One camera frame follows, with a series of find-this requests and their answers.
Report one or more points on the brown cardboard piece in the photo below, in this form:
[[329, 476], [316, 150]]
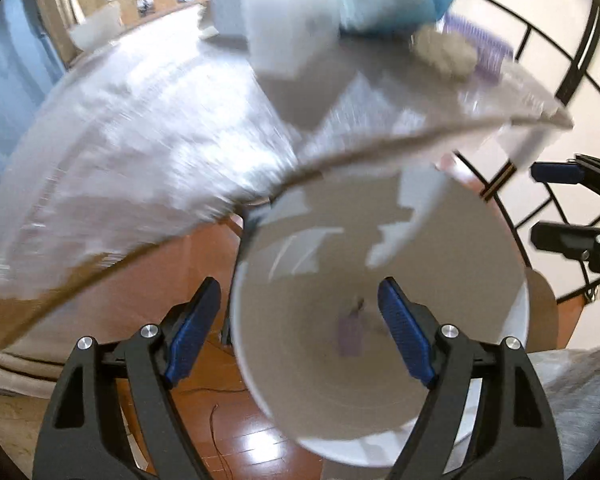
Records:
[[542, 310]]

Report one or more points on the beige sponge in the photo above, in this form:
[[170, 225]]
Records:
[[442, 50]]

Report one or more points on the purple hair roller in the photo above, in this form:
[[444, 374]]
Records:
[[482, 45]]

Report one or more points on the white door with black lattice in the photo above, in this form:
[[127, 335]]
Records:
[[530, 0]]

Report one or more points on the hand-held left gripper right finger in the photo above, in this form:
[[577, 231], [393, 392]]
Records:
[[405, 330]]

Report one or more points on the grey pants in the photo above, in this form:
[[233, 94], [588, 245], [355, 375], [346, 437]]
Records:
[[575, 400]]

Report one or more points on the white round bowl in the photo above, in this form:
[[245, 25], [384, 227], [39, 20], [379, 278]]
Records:
[[320, 360]]

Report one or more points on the blue curtain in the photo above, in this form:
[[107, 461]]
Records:
[[10, 85]]

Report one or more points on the grey box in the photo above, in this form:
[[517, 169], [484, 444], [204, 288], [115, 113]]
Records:
[[225, 10]]

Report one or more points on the white box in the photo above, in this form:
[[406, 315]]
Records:
[[290, 20]]

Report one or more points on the white covered table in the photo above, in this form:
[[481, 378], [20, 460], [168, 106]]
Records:
[[130, 135]]

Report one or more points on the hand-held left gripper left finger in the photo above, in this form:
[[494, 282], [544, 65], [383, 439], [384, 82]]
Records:
[[192, 340]]

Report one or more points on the beige floor rug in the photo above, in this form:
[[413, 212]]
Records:
[[10, 375]]

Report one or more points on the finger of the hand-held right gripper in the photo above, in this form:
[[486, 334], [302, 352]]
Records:
[[565, 237], [555, 172]]

